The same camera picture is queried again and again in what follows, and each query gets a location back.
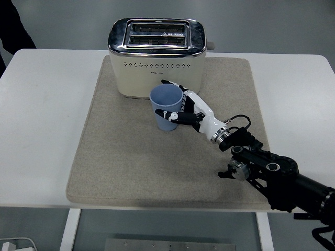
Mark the white table leg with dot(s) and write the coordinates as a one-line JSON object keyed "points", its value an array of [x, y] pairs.
{"points": [[70, 230], [265, 232]]}

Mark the grey metal plate with screws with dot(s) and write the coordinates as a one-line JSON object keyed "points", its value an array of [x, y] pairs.
{"points": [[170, 245]]}

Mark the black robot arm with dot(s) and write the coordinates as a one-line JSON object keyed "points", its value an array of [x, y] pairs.
{"points": [[282, 177]]}

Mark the beige felt table mat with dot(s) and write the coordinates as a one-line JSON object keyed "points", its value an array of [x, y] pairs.
{"points": [[131, 162]]}

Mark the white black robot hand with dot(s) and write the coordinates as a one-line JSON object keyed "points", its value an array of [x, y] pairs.
{"points": [[206, 117]]}

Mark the person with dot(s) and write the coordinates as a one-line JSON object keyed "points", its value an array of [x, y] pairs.
{"points": [[13, 26]]}

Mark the cream chrome two-slot toaster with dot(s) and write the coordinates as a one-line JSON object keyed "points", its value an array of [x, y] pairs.
{"points": [[157, 70]]}

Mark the light blue ribbed cup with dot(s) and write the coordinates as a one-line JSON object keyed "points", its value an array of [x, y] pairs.
{"points": [[165, 104]]}

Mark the white power adapter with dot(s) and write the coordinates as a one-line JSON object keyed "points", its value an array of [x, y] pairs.
{"points": [[6, 247]]}

